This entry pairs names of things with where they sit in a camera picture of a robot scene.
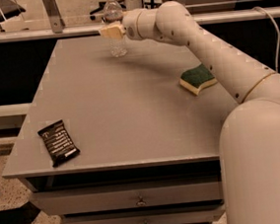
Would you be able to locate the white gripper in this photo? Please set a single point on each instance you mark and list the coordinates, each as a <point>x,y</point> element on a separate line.
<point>131,25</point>

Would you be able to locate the clear plastic water bottle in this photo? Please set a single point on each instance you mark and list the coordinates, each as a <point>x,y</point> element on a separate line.
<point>114,29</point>

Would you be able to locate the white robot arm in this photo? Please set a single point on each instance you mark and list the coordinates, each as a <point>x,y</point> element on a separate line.
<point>250,138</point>

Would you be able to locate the black office chair centre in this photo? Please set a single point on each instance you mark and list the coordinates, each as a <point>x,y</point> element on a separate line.
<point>103,5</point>

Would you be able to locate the green yellow sponge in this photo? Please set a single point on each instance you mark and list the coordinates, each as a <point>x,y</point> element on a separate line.
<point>196,79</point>

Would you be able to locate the black snack bar wrapper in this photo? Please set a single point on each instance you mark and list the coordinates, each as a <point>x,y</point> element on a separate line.
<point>58,143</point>

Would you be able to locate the top drawer metal knob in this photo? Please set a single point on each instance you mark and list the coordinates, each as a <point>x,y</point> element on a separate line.
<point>141,202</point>

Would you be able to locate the metal railing frame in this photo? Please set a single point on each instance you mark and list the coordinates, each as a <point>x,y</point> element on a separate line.
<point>57,30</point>

